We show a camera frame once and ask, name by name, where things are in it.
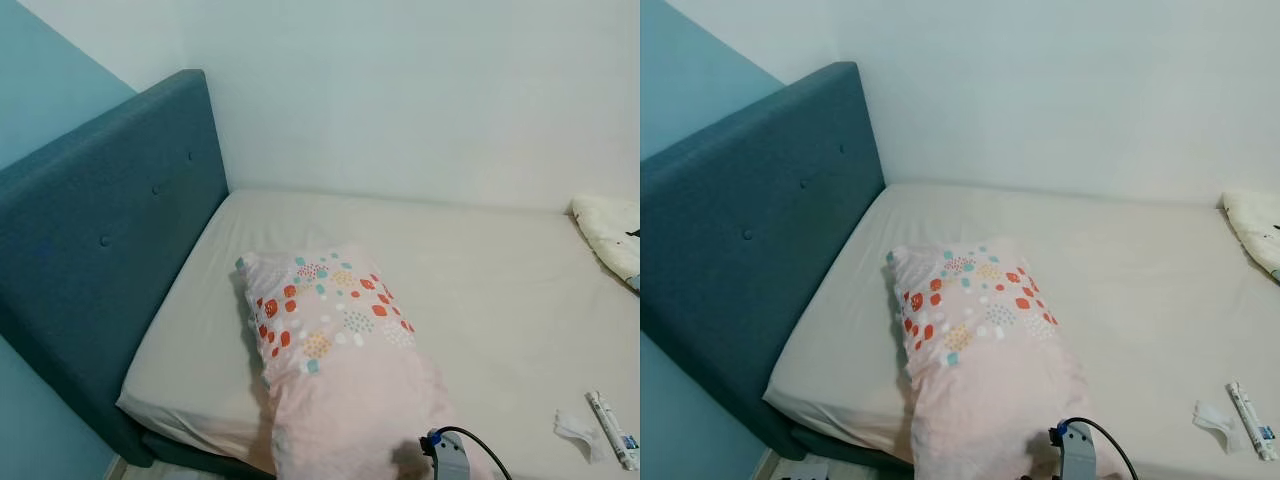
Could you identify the pink pillow with dots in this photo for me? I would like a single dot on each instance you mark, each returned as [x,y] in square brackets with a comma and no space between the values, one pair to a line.
[990,380]
[340,380]

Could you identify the white tube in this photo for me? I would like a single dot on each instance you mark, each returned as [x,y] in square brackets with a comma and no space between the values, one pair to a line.
[610,428]
[1252,420]

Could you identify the teal bed base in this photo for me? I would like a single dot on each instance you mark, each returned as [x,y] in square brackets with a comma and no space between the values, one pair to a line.
[850,455]
[200,460]

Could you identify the white tissue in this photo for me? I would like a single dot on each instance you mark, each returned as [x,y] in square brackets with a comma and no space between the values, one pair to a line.
[1215,422]
[578,432]

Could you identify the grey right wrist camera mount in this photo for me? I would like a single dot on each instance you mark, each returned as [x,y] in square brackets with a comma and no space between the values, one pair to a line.
[1080,450]
[450,458]

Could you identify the teal fabric headboard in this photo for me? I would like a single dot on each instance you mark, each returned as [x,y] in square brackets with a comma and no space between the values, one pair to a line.
[740,230]
[100,220]

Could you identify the cream cartoon print blanket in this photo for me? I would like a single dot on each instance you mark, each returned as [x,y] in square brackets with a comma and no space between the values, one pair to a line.
[1255,225]
[610,235]

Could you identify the beige sheeted mattress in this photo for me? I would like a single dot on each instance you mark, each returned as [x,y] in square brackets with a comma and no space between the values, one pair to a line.
[480,290]
[1130,290]

